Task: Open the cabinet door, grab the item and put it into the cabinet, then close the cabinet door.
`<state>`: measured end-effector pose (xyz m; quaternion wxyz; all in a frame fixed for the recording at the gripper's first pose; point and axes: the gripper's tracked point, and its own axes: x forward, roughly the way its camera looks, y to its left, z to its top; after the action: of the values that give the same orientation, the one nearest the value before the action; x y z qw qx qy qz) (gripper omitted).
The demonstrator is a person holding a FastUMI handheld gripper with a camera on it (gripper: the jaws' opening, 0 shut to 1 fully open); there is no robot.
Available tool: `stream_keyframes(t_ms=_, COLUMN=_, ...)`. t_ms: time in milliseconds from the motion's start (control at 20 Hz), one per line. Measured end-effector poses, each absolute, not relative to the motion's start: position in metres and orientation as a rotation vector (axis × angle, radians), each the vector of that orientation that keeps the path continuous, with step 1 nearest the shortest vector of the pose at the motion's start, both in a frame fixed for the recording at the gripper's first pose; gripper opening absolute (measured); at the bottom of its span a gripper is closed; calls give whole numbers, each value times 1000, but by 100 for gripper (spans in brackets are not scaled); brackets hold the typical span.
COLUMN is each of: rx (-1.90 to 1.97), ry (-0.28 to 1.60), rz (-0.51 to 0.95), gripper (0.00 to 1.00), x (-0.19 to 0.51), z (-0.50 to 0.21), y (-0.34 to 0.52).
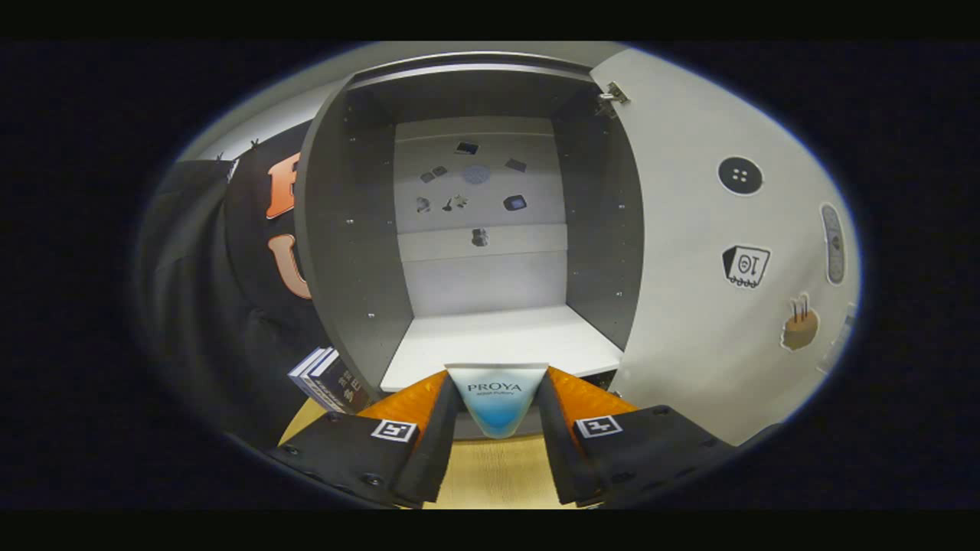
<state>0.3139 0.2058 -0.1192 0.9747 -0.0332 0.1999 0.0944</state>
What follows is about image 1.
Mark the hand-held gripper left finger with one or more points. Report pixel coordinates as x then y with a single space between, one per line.
432 451

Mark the white blue cosmetic tube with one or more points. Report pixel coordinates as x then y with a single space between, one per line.
498 405

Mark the grey cabinet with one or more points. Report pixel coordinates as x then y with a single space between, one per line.
352 252

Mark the black backdrop cloth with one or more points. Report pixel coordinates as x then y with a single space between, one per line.
199 291

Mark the metal door hinge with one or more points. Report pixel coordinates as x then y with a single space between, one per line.
614 96

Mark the dark book set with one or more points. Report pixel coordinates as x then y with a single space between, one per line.
337 386

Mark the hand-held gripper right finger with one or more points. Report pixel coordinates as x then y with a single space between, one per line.
563 451

